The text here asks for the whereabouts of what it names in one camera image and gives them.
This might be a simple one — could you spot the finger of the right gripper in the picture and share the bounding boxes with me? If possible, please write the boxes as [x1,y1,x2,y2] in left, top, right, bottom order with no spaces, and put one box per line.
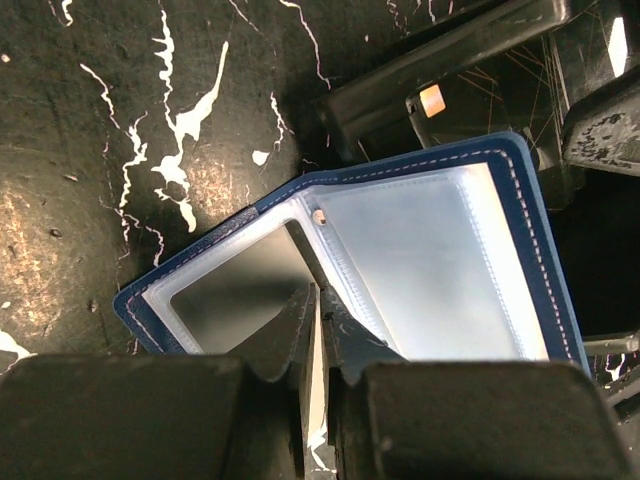
[562,66,639,176]

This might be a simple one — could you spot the black plastic card box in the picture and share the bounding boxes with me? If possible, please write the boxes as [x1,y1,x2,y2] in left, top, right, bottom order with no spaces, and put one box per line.
[318,1,639,210]

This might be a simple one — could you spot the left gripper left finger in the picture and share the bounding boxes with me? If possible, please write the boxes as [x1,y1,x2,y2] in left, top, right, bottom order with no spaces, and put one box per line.
[1,284,317,479]

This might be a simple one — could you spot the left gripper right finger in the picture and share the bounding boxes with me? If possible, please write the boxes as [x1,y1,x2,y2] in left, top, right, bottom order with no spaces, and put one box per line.
[319,288,630,479]

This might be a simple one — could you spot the blue leather card holder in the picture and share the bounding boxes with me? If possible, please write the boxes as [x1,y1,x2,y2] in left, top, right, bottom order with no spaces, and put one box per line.
[113,132,588,368]

